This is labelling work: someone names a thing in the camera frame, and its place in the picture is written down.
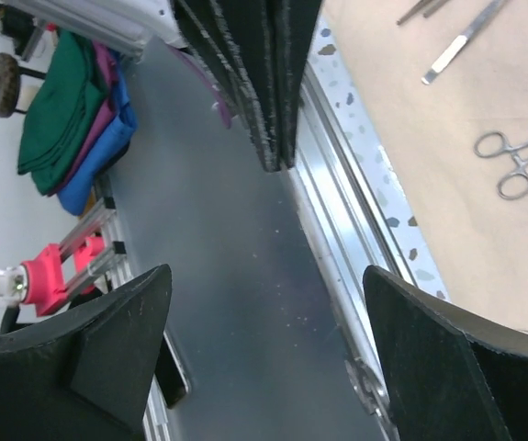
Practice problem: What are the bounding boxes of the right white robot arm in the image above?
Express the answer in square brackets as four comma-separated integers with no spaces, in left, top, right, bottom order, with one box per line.
[0,1,528,440]

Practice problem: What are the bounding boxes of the pink plastic fixture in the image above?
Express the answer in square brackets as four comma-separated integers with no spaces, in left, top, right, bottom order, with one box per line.
[21,236,105,317]

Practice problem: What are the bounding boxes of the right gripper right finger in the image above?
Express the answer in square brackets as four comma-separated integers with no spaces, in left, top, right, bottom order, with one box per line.
[363,266,528,440]

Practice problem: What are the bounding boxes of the round dark stool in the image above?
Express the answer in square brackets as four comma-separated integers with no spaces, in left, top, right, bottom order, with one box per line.
[0,52,46,119]

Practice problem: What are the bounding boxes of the blue folded cloth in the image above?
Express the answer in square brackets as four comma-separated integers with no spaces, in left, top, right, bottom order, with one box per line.
[56,50,138,216]

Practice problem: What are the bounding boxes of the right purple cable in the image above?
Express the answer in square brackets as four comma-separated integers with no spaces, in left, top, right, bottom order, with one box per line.
[171,48,233,130]

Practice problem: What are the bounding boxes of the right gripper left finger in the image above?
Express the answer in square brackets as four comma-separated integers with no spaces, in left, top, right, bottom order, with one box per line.
[0,265,172,440]

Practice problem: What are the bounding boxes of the green folded cloth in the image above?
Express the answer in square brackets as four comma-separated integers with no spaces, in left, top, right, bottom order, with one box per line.
[17,30,109,196]

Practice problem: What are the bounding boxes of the steel pointed tweezers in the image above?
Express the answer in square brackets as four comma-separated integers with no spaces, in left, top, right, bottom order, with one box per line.
[396,0,449,27]

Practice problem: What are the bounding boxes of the beige cloth wrap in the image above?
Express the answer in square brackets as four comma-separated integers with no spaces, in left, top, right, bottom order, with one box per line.
[323,1,528,331]

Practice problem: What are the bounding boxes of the purple folded cloth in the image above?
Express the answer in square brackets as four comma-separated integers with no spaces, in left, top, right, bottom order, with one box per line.
[47,41,118,197]

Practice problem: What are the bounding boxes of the aluminium mounting rail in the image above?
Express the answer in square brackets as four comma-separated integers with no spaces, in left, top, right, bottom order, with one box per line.
[297,66,416,416]

